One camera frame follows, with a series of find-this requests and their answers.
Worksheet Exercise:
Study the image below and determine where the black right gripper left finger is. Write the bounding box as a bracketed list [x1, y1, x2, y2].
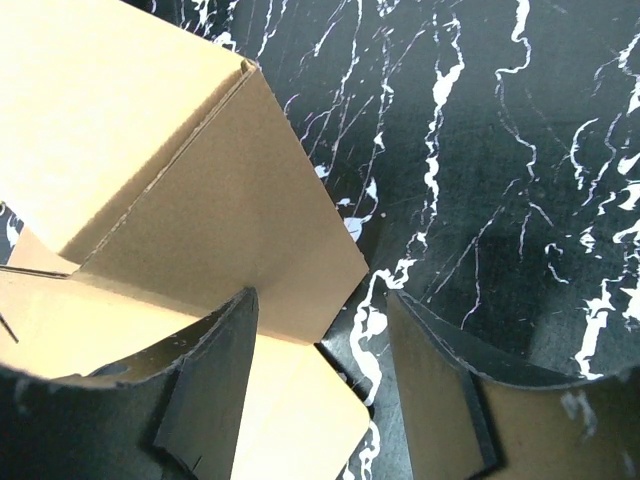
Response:
[1, 288, 259, 479]

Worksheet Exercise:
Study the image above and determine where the brown cardboard box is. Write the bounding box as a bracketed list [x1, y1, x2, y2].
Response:
[1, 1, 369, 479]

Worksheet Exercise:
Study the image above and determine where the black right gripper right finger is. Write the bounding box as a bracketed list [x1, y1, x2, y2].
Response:
[387, 291, 639, 479]

